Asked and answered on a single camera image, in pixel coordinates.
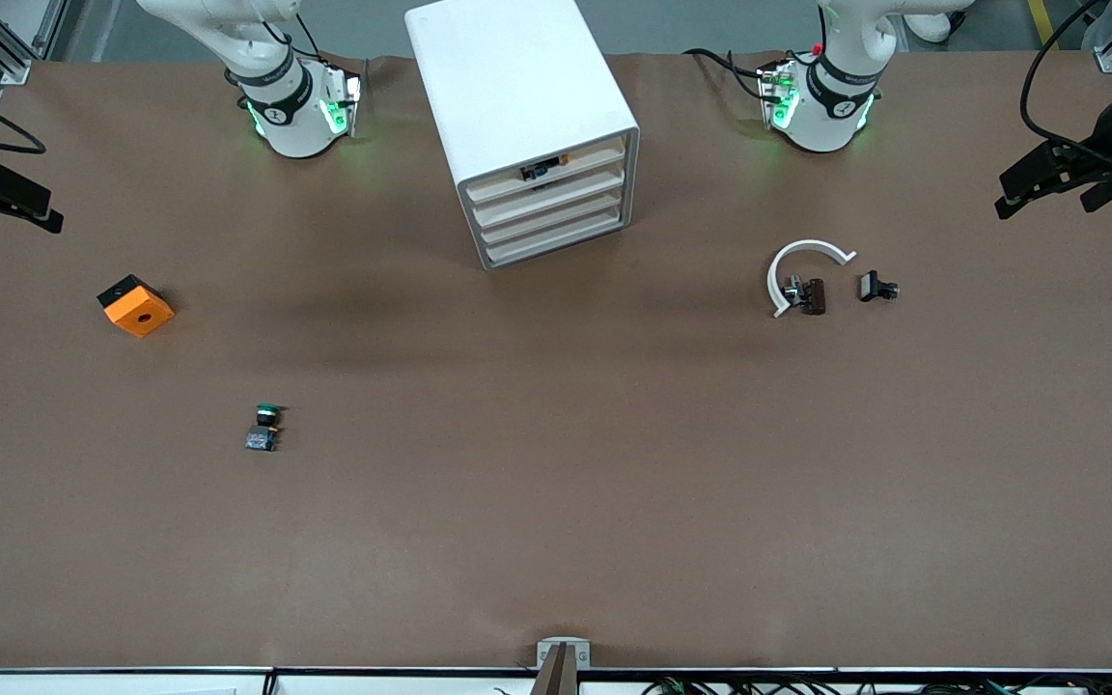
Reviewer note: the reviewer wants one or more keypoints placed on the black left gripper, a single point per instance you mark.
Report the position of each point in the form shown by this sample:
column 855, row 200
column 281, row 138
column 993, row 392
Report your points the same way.
column 1108, row 131

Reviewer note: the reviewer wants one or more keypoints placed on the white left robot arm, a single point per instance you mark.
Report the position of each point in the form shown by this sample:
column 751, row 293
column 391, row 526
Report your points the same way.
column 821, row 130

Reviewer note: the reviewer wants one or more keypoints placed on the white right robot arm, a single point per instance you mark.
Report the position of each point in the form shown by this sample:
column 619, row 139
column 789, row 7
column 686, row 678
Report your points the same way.
column 297, row 135

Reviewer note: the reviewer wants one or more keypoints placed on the green push button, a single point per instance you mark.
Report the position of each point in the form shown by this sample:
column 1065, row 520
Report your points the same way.
column 264, row 427

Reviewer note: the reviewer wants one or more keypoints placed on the orange box with hole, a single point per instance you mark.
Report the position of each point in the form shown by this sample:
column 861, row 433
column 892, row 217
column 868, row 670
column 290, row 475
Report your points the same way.
column 136, row 311

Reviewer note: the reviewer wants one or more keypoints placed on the small black clip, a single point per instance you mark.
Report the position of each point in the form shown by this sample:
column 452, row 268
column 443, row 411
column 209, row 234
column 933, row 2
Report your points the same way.
column 872, row 286

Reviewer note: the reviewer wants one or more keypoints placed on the dark brown small component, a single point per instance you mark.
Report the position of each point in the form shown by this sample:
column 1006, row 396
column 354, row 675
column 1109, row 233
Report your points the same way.
column 812, row 296

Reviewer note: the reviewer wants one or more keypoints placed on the white curved plastic part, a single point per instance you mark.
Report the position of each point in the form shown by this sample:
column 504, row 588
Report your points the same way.
column 788, row 253

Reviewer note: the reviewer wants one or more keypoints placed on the small black orange part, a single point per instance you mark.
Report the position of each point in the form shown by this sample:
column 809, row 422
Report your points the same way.
column 539, row 171

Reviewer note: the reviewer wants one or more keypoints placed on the grey metal bracket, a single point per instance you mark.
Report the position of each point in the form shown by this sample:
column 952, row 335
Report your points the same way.
column 563, row 656

